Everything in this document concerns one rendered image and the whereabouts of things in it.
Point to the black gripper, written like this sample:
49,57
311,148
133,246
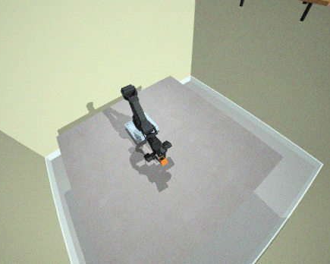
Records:
149,157

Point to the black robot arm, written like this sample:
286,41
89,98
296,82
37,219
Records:
141,123

